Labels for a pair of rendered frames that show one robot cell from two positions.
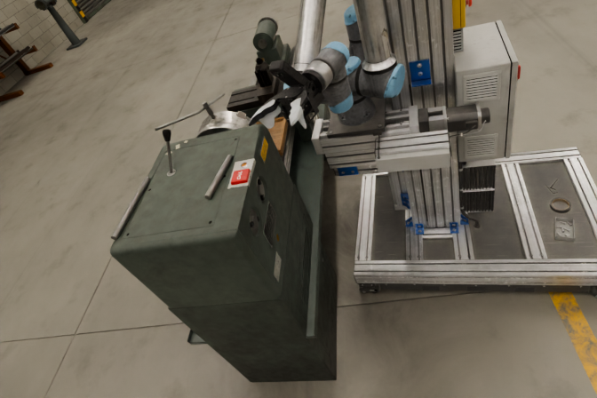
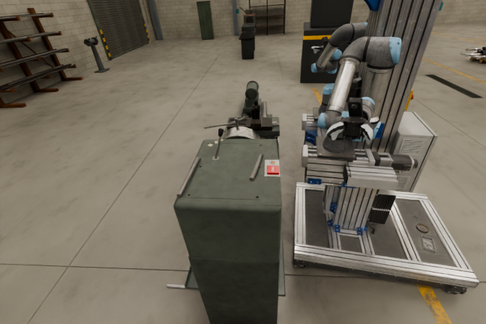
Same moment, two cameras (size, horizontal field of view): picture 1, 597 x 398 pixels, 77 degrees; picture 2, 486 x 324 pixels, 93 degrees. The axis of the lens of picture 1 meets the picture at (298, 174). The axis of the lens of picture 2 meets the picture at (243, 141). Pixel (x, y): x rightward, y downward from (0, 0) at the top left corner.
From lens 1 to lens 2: 0.55 m
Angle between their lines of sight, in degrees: 13
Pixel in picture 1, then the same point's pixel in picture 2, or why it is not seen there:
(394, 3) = not seen: hidden behind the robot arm
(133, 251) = (194, 208)
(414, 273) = (336, 257)
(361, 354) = (293, 313)
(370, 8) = (380, 84)
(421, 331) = (335, 301)
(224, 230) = (270, 205)
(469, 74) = (407, 137)
